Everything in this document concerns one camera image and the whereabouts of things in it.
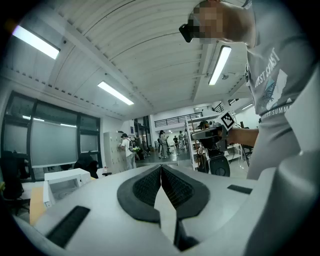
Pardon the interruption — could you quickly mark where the person's right forearm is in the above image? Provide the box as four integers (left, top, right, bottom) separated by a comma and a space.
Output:
227, 126, 260, 148

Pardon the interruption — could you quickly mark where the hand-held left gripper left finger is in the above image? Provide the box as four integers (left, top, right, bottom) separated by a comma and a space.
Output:
33, 164, 164, 249

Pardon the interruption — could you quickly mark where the black head-worn camera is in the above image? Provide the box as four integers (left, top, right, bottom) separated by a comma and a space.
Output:
178, 23, 195, 44

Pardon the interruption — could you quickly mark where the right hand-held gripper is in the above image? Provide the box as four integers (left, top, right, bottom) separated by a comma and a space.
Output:
190, 110, 238, 151

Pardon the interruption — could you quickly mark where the white metal shelf rack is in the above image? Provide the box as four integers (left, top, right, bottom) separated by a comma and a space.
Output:
184, 116, 244, 172

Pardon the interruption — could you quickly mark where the grey locker cabinet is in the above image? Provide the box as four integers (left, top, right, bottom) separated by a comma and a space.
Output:
103, 131, 126, 175

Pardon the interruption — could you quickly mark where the person's grey printed t-shirt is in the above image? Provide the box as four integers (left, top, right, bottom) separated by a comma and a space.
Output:
243, 0, 320, 122

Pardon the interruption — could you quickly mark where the black office chair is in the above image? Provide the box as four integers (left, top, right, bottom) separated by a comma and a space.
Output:
73, 154, 100, 180
0, 150, 27, 216

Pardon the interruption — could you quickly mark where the white microwave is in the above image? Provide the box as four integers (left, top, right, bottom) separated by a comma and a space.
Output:
43, 167, 91, 209

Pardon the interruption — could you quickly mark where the black balcony railing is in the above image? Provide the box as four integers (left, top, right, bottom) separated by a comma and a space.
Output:
153, 111, 204, 128

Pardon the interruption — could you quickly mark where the dark-framed window with blinds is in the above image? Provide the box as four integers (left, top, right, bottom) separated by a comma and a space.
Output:
1, 91, 102, 182

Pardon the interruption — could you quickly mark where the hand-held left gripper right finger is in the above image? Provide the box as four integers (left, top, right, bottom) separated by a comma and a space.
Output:
161, 164, 259, 221

